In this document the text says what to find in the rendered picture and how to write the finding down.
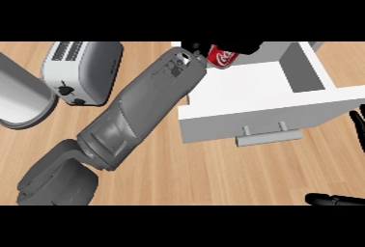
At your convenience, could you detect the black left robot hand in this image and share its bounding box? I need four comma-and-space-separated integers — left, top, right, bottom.
182, 41, 263, 62

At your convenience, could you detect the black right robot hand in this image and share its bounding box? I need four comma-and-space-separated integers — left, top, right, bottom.
305, 104, 365, 206

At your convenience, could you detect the red soda can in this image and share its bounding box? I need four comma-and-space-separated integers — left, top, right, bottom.
206, 43, 243, 69

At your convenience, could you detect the white open drawer box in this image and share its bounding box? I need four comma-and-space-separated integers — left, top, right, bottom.
170, 41, 340, 112

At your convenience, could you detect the white drawer front panel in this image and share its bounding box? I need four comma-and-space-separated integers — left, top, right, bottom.
178, 86, 365, 145

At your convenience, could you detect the white silver toaster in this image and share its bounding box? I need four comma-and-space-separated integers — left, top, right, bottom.
42, 41, 126, 107

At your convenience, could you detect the grey rounded appliance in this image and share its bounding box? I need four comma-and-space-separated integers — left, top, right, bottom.
0, 52, 61, 131

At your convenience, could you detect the grey drawer handle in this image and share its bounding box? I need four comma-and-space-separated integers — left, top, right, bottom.
234, 121, 305, 148

